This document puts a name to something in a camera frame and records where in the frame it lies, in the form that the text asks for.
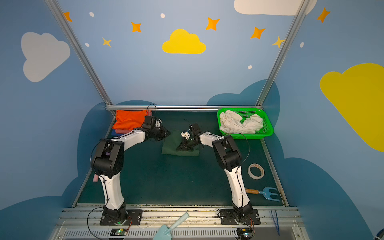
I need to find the dark green t shirt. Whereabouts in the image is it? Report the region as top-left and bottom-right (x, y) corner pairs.
(162, 131), (200, 157)

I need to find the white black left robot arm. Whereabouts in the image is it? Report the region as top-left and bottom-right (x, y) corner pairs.
(91, 116), (171, 226)

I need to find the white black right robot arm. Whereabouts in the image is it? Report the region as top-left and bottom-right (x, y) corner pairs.
(177, 124), (254, 223)

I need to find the orange folded t shirt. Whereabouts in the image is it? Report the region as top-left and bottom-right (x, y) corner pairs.
(112, 109), (149, 132)

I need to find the pink folded t shirt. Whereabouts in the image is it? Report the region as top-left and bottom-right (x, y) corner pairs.
(115, 109), (153, 135)

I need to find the white t shirt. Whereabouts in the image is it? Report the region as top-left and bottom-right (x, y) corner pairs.
(219, 110), (264, 135)

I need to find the blue folded t shirt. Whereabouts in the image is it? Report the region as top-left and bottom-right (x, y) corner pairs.
(110, 129), (122, 137)

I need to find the green plastic basket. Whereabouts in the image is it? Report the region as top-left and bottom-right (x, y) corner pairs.
(217, 108), (274, 140)

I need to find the white tape roll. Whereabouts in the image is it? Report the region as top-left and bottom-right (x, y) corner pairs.
(247, 164), (265, 180)

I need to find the teal toy trowel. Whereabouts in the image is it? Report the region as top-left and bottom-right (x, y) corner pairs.
(153, 213), (189, 240)

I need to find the right green circuit board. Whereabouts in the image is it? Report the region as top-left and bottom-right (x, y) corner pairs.
(236, 228), (254, 240)

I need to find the green circuit board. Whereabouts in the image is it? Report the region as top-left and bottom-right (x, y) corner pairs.
(110, 229), (128, 237)
(236, 228), (254, 240)

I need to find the left green circuit board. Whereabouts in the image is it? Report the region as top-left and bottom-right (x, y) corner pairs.
(110, 229), (128, 237)

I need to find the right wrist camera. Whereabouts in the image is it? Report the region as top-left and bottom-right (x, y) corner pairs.
(181, 131), (191, 140)

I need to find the aluminium back frame rail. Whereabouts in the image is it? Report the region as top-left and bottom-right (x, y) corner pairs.
(106, 104), (263, 112)

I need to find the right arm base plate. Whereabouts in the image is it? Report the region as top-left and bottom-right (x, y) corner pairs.
(216, 209), (261, 226)

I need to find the wooden handled blue tool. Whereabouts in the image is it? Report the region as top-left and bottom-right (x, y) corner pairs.
(246, 187), (280, 202)

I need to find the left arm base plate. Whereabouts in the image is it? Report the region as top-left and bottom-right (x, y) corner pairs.
(100, 208), (143, 226)

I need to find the aluminium right frame post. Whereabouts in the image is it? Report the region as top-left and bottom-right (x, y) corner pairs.
(256, 0), (312, 108)

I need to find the aluminium frame post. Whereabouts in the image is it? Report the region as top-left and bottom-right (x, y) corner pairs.
(45, 0), (113, 106)
(256, 0), (312, 108)

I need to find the aluminium right floor rail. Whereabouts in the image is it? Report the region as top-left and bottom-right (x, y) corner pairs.
(261, 139), (290, 207)

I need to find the aluminium left frame post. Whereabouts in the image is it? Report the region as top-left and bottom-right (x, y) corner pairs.
(45, 0), (113, 106)

